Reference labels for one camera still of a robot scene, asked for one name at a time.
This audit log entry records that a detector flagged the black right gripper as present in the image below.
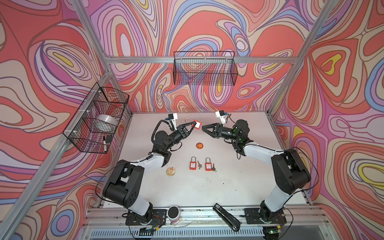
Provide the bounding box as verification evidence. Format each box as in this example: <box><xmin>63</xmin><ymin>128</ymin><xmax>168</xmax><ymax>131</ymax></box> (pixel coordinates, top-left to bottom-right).
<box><xmin>201</xmin><ymin>123</ymin><xmax>239</xmax><ymax>141</ymax></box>

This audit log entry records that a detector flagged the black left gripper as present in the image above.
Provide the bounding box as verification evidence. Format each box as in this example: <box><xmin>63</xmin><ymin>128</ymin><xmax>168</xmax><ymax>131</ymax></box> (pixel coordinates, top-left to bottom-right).
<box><xmin>163</xmin><ymin>124</ymin><xmax>196</xmax><ymax>153</ymax></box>

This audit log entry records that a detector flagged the red padlock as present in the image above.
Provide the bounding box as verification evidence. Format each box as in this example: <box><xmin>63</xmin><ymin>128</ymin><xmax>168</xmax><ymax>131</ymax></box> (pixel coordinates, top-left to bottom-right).
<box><xmin>189</xmin><ymin>156</ymin><xmax>197</xmax><ymax>170</ymax></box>
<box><xmin>185</xmin><ymin>118</ymin><xmax>202</xmax><ymax>130</ymax></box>
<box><xmin>205</xmin><ymin>157</ymin><xmax>213</xmax><ymax>172</ymax></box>

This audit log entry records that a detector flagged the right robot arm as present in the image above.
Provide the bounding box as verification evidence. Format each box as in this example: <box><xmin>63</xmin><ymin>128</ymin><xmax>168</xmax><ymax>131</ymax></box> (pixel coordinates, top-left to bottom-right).
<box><xmin>202</xmin><ymin>120</ymin><xmax>312</xmax><ymax>224</ymax></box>

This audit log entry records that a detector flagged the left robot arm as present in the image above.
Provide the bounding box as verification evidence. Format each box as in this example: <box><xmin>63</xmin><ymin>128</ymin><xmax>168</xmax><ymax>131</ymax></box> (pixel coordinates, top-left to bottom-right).
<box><xmin>102</xmin><ymin>120</ymin><xmax>197</xmax><ymax>225</ymax></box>

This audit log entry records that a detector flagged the red star badge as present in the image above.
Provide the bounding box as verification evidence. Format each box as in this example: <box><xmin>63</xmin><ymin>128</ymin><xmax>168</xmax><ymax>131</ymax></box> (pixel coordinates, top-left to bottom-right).
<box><xmin>196</xmin><ymin>143</ymin><xmax>204</xmax><ymax>149</ymax></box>

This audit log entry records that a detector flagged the beige round badge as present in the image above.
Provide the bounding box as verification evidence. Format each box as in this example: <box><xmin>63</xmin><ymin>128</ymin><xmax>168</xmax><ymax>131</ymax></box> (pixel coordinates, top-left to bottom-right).
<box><xmin>166</xmin><ymin>167</ymin><xmax>176</xmax><ymax>176</ymax></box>

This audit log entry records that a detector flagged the round black white speaker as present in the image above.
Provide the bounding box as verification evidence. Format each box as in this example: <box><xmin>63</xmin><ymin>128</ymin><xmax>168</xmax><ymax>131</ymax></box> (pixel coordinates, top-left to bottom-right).
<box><xmin>167</xmin><ymin>206</ymin><xmax>181</xmax><ymax>224</ymax></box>

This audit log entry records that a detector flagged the black stapler tool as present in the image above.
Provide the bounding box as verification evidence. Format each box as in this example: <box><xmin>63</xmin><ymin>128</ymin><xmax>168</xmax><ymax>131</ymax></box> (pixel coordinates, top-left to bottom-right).
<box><xmin>213</xmin><ymin>203</ymin><xmax>241</xmax><ymax>232</ymax></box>

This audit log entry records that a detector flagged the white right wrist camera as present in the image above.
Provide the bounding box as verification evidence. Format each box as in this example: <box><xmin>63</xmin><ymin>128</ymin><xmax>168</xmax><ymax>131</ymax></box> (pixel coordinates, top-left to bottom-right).
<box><xmin>215</xmin><ymin>110</ymin><xmax>228</xmax><ymax>125</ymax></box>

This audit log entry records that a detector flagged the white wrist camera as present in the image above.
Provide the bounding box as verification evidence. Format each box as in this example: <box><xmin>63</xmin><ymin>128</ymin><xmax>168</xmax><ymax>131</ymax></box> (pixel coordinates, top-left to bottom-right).
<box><xmin>168</xmin><ymin>113</ymin><xmax>178</xmax><ymax>131</ymax></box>
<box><xmin>215</xmin><ymin>110</ymin><xmax>228</xmax><ymax>125</ymax></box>

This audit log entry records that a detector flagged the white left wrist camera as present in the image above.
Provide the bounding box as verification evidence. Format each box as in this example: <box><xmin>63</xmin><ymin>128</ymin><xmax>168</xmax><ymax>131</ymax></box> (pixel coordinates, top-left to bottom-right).
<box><xmin>168</xmin><ymin>113</ymin><xmax>178</xmax><ymax>131</ymax></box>

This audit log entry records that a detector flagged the black corrugated cable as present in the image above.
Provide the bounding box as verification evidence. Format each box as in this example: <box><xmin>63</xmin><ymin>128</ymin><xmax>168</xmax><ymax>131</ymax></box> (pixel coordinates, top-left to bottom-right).
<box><xmin>150</xmin><ymin>119</ymin><xmax>173</xmax><ymax>145</ymax></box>

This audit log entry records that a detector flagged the back black wire basket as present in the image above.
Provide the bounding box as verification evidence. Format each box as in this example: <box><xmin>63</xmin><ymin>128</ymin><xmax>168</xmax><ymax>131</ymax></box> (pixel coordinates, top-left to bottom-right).
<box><xmin>173</xmin><ymin>50</ymin><xmax>238</xmax><ymax>86</ymax></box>

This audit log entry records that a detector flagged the side black wire basket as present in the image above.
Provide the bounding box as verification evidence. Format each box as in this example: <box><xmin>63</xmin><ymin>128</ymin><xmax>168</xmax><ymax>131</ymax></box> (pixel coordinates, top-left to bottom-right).
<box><xmin>63</xmin><ymin>83</ymin><xmax>130</xmax><ymax>154</ymax></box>

